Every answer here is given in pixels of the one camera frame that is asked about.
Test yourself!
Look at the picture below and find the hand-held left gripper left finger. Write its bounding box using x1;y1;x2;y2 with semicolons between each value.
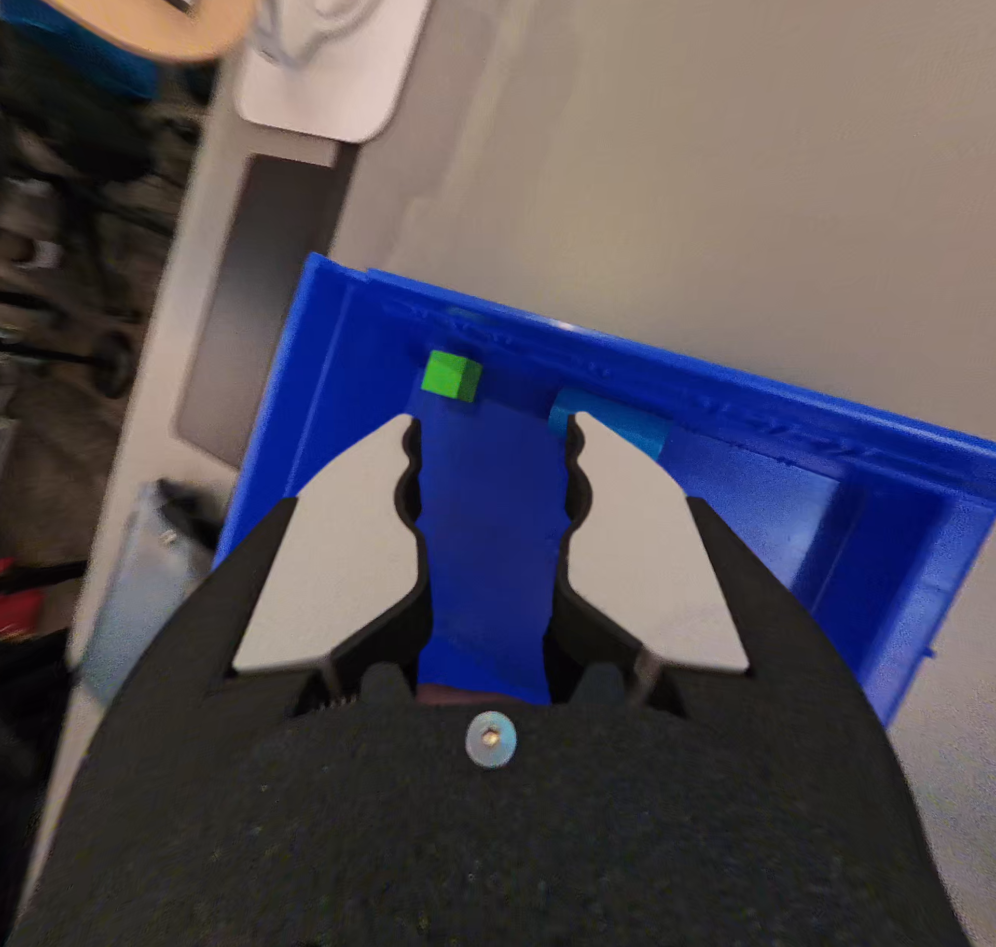
231;414;432;679

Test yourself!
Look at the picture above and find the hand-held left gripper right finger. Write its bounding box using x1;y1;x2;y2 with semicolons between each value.
556;412;751;679

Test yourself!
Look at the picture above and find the blue plastic bin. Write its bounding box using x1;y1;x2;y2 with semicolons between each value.
214;252;996;727

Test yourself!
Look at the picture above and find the small green wooden block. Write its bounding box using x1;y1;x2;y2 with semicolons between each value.
422;352;482;403

